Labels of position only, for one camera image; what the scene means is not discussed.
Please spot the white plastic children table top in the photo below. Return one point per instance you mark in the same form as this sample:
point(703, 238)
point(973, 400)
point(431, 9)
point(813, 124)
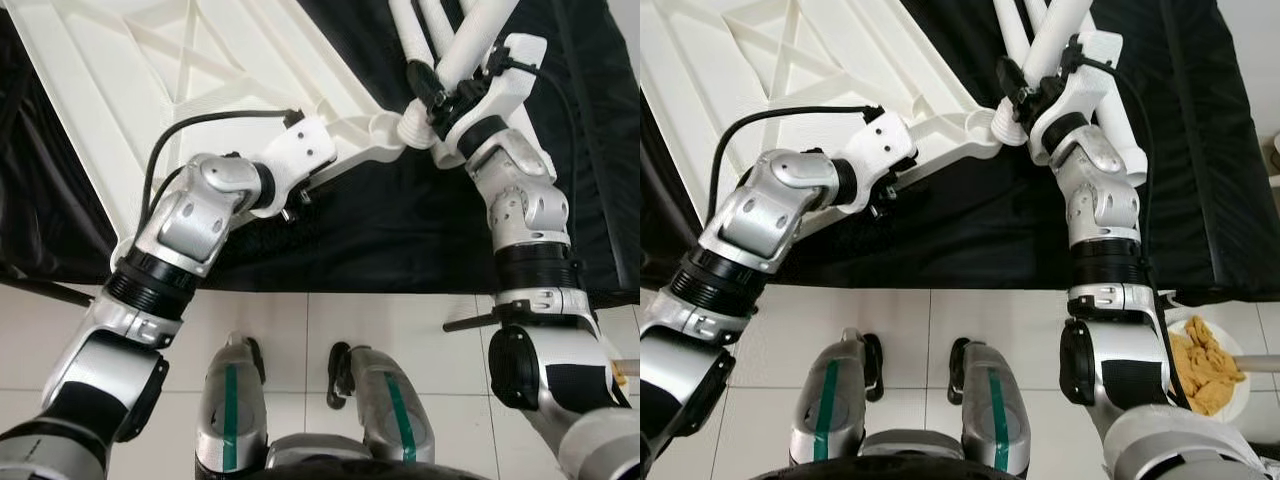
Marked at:
point(760, 60)
point(150, 70)

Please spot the black metal table leg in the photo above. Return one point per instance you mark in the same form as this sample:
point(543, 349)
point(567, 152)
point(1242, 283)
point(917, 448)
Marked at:
point(465, 323)
point(45, 290)

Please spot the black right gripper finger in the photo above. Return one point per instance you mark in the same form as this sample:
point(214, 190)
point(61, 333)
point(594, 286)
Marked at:
point(426, 86)
point(1014, 80)

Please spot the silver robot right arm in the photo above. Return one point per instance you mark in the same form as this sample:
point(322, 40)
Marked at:
point(520, 200)
point(1100, 200)

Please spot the silver robot right leg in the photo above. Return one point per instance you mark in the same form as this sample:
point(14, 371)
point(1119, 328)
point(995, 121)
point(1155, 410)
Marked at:
point(998, 412)
point(393, 405)

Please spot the white round plate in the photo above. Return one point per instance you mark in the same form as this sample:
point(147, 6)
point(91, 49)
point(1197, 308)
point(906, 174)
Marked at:
point(1238, 340)

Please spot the silver robot left leg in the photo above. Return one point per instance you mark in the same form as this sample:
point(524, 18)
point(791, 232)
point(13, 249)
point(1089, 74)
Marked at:
point(230, 405)
point(830, 405)

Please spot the black robot torso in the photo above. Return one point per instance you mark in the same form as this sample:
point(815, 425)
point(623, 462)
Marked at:
point(340, 472)
point(920, 472)

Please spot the black robot left foot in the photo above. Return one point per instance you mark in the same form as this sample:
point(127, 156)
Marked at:
point(256, 362)
point(873, 372)

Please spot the grey bar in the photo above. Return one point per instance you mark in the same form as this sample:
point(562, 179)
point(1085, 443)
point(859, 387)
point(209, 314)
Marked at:
point(1260, 363)

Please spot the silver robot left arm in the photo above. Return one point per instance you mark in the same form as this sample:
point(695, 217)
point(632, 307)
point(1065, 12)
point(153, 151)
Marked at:
point(195, 225)
point(770, 215)

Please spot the silver robot leg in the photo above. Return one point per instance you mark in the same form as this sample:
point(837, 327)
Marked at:
point(230, 405)
point(830, 405)
point(998, 412)
point(393, 405)

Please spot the black table cloth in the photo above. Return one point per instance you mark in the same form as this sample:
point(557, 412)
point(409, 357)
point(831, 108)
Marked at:
point(380, 230)
point(960, 230)

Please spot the black robot foot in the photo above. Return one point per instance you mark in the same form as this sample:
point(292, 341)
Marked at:
point(873, 372)
point(256, 362)
point(957, 376)
point(340, 378)

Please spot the black robot right foot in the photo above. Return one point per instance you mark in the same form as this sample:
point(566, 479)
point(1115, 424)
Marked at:
point(340, 378)
point(957, 376)

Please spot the yellow crumpled cloth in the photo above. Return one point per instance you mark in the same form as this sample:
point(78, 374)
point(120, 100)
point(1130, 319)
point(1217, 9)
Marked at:
point(1205, 375)
point(620, 372)

